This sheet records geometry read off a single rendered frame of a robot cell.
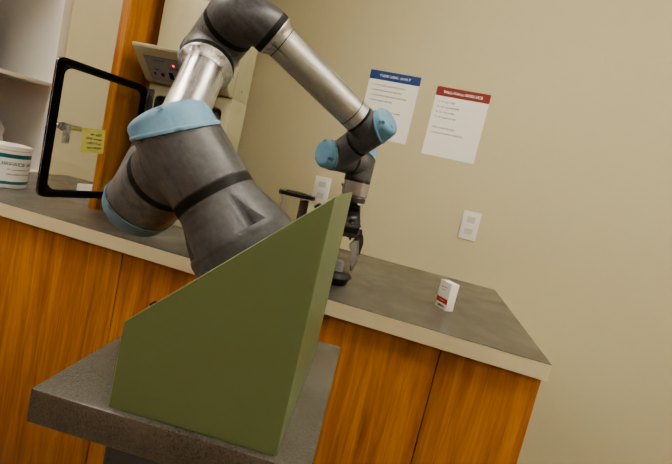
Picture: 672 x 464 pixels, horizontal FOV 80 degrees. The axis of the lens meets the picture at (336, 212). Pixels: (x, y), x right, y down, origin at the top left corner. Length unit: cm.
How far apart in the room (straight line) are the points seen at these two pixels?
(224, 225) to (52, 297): 102
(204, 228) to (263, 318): 16
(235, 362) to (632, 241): 161
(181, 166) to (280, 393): 30
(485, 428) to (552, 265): 83
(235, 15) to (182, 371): 67
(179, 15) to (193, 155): 109
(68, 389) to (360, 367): 69
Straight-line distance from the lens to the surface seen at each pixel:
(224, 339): 45
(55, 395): 57
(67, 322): 146
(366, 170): 111
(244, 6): 90
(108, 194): 71
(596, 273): 182
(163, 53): 146
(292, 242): 40
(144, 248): 120
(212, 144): 56
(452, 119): 170
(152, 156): 57
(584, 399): 195
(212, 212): 53
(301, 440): 52
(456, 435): 113
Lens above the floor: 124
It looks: 5 degrees down
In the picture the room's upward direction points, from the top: 13 degrees clockwise
